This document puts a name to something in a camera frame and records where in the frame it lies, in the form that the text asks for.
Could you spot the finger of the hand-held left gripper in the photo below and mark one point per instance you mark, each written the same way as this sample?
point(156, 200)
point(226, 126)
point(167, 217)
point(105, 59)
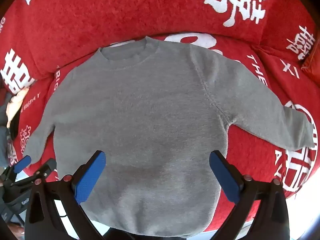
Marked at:
point(22, 163)
point(47, 167)

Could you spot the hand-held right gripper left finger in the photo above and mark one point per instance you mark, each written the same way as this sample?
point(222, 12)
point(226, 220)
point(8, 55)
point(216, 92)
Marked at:
point(91, 177)

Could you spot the grey sweater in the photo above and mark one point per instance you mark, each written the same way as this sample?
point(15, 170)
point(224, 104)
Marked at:
point(150, 117)

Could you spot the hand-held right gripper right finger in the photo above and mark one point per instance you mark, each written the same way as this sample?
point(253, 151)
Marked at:
point(223, 180)

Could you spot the grey jacket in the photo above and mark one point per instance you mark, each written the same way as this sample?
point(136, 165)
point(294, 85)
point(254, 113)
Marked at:
point(3, 135)

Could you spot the red printed sofa cover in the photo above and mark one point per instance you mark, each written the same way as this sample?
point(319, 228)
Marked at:
point(250, 160)

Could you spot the cream cloth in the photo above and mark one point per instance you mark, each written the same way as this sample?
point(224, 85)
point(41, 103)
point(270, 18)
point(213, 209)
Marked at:
point(15, 105)

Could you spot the person's pink quilted clothing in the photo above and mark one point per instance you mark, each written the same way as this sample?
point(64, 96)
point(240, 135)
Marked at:
point(17, 232)

